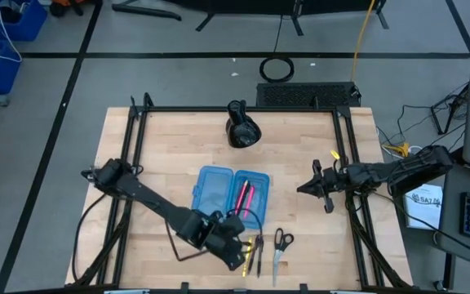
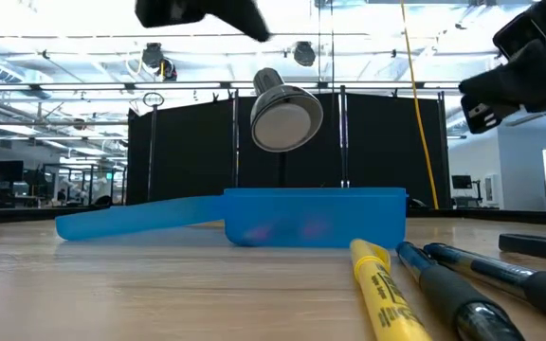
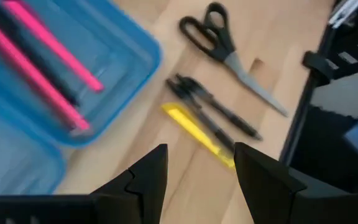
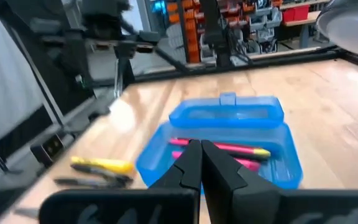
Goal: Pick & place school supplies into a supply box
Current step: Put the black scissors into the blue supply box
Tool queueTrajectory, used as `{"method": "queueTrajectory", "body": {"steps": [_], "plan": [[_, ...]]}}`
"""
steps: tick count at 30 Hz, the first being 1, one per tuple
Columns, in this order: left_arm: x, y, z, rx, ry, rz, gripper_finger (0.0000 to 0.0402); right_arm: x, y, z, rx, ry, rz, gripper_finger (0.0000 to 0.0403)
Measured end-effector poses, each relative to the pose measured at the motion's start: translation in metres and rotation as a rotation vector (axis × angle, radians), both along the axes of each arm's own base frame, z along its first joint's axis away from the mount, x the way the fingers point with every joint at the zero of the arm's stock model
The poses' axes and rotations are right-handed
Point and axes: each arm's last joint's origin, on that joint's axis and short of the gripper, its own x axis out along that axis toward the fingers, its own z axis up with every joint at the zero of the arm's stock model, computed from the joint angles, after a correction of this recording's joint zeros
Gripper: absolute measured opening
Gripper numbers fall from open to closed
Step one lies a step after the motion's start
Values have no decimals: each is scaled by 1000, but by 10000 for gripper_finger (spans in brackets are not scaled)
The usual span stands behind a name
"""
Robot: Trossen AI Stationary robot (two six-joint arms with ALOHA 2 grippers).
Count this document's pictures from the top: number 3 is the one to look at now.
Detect yellow highlighter pen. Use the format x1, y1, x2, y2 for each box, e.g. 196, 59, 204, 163
161, 102, 236, 170

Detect pink highlighter pen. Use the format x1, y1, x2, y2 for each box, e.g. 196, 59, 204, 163
0, 8, 92, 132
3, 0, 105, 93

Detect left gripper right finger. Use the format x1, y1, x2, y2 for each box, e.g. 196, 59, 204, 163
234, 142, 358, 224

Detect blue transparent supply box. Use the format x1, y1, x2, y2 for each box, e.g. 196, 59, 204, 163
0, 0, 163, 197

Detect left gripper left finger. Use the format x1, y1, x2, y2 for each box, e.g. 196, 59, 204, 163
0, 143, 169, 224

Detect black ballpoint pen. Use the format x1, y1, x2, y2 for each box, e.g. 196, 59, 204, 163
165, 78, 236, 152
175, 73, 263, 141

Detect black pen with scale print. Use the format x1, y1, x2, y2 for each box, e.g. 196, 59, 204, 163
0, 0, 81, 107

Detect black aluminium table frame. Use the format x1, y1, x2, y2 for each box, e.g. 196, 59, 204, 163
278, 0, 358, 166

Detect white cable bundle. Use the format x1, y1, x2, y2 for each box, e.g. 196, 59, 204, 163
328, 0, 358, 29

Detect black handled scissors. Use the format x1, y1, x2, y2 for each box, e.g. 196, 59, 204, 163
178, 1, 290, 118

